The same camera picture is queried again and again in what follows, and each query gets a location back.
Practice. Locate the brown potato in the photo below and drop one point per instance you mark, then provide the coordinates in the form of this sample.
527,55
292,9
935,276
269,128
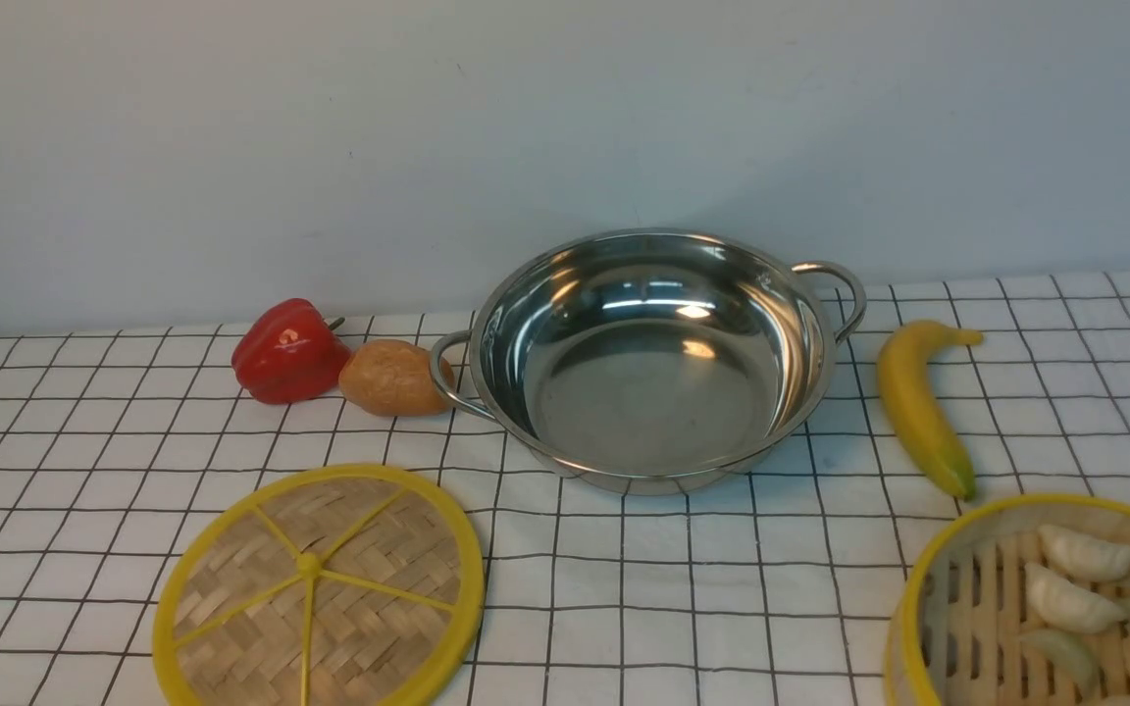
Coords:
391,378

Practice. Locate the checkered white tablecloth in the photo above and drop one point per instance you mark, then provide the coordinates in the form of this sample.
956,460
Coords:
118,446

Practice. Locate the bamboo steamer basket yellow rim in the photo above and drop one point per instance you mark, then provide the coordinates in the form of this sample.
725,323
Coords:
955,636

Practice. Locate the stainless steel pot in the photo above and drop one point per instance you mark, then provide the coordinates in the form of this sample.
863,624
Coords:
652,361

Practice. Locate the bamboo steamer lid yellow rim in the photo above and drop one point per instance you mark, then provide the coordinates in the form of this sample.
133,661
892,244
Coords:
345,585

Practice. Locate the white dumpling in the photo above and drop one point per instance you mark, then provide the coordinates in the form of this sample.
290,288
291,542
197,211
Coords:
1084,557
1067,606

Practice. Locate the red bell pepper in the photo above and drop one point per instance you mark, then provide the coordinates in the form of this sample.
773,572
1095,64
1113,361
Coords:
291,354

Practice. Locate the yellow banana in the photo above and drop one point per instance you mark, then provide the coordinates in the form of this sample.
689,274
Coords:
912,407

